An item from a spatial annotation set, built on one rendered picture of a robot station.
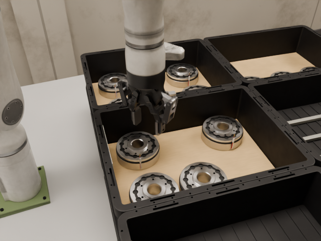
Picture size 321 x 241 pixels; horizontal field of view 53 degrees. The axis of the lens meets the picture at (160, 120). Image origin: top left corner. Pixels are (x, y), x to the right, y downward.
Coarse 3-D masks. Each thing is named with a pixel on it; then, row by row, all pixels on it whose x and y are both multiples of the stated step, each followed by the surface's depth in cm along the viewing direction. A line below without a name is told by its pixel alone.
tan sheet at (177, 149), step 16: (192, 128) 86; (112, 144) 81; (160, 144) 81; (176, 144) 81; (192, 144) 81; (240, 144) 81; (256, 144) 81; (112, 160) 77; (160, 160) 77; (176, 160) 77; (192, 160) 77; (208, 160) 77; (224, 160) 77; (240, 160) 77; (256, 160) 77; (128, 176) 73; (176, 176) 73; (128, 192) 69
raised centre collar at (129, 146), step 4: (132, 140) 77; (136, 140) 77; (140, 140) 77; (144, 140) 77; (128, 144) 76; (144, 144) 76; (128, 148) 75; (132, 148) 75; (136, 148) 75; (140, 148) 75; (144, 148) 75
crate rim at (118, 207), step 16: (176, 96) 80; (192, 96) 80; (96, 112) 75; (96, 128) 71; (112, 176) 62; (240, 176) 60; (256, 176) 60; (112, 192) 57; (176, 192) 57; (192, 192) 57; (128, 208) 54
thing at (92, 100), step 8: (184, 40) 106; (192, 40) 106; (200, 40) 106; (208, 48) 101; (80, 56) 97; (216, 56) 97; (224, 64) 93; (88, 72) 89; (232, 72) 90; (88, 80) 86; (240, 80) 86; (88, 88) 83; (200, 88) 83; (208, 88) 83; (216, 88) 83; (96, 104) 78; (112, 104) 78; (120, 104) 78
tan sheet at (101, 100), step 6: (198, 72) 109; (198, 78) 106; (204, 78) 106; (96, 84) 103; (168, 84) 103; (198, 84) 103; (204, 84) 103; (96, 90) 100; (168, 90) 100; (174, 90) 100; (180, 90) 100; (96, 96) 98; (102, 96) 98; (102, 102) 95; (108, 102) 95
